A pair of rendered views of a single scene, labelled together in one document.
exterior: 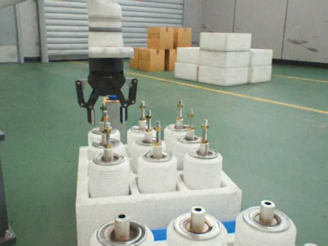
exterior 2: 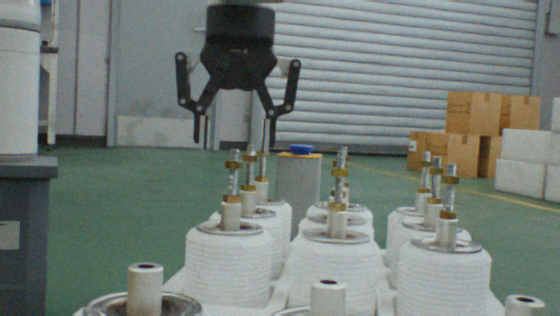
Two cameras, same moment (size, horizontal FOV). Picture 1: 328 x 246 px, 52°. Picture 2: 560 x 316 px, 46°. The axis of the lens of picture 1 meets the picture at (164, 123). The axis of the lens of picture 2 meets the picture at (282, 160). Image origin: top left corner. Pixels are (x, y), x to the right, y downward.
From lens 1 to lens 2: 0.24 m
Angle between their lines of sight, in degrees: 21
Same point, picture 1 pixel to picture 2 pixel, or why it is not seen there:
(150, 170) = (310, 259)
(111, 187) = (221, 283)
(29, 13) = not seen: hidden behind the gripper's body
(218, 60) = not seen: outside the picture
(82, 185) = (176, 283)
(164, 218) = not seen: outside the picture
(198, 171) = (424, 280)
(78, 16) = (322, 74)
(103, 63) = (227, 17)
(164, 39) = (481, 116)
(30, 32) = (236, 98)
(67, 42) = (298, 119)
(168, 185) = (349, 301)
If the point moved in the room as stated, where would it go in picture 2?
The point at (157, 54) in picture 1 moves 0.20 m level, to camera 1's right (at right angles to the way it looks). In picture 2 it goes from (463, 143) to (493, 145)
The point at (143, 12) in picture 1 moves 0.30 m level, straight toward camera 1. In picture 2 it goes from (447, 70) to (446, 68)
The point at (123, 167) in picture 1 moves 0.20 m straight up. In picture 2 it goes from (253, 244) to (263, 54)
